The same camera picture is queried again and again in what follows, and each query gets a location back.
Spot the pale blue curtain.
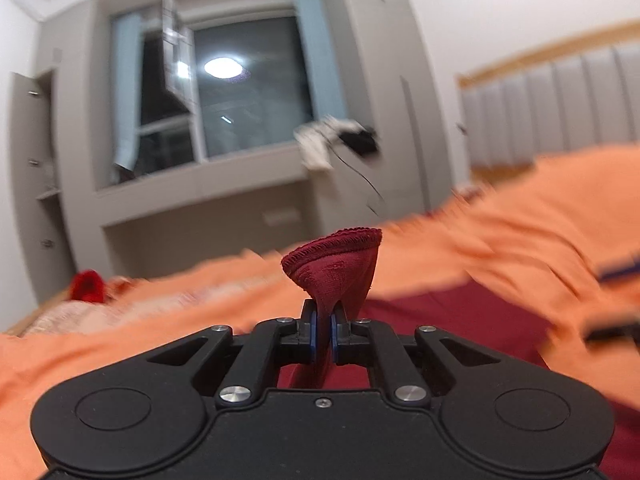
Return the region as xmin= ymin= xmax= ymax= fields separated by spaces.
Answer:
xmin=111 ymin=10 xmax=143 ymax=168
xmin=291 ymin=0 xmax=348 ymax=121

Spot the large window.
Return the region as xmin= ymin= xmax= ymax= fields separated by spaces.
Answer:
xmin=110 ymin=0 xmax=348 ymax=186

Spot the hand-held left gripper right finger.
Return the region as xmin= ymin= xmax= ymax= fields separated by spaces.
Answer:
xmin=331 ymin=302 xmax=505 ymax=407

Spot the dark red knit garment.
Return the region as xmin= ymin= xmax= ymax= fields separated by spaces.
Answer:
xmin=277 ymin=227 xmax=640 ymax=480

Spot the floral patterned quilt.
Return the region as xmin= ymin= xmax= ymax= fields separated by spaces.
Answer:
xmin=20 ymin=275 xmax=261 ymax=336

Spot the black pouch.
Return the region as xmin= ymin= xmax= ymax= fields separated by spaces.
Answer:
xmin=337 ymin=125 xmax=381 ymax=157

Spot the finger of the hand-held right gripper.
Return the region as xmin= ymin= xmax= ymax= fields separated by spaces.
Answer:
xmin=597 ymin=255 xmax=640 ymax=282
xmin=582 ymin=317 xmax=640 ymax=345

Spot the grey wardrobe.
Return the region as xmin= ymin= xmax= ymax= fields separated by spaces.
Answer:
xmin=330 ymin=0 xmax=471 ymax=221

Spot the grey padded headboard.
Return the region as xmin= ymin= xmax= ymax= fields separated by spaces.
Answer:
xmin=457 ymin=20 xmax=640 ymax=171

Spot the white cloth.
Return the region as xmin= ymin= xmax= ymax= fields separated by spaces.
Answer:
xmin=294 ymin=115 xmax=363 ymax=171

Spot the black cable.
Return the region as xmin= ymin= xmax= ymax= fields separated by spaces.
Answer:
xmin=332 ymin=147 xmax=386 ymax=213

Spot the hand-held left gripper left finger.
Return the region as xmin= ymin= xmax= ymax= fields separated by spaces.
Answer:
xmin=145 ymin=299 xmax=318 ymax=407

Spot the bright red cloth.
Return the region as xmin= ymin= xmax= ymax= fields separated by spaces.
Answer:
xmin=70 ymin=270 xmax=107 ymax=303

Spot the grey built-in desk unit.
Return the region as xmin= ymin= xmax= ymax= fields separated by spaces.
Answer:
xmin=95 ymin=152 xmax=331 ymax=281

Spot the open window sash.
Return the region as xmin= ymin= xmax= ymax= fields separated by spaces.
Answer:
xmin=161 ymin=0 xmax=197 ymax=113

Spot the grey cabinet door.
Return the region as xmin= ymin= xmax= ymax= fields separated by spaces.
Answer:
xmin=10 ymin=72 xmax=76 ymax=306

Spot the orange bed sheet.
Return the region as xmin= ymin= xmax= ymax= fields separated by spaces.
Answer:
xmin=0 ymin=145 xmax=640 ymax=480

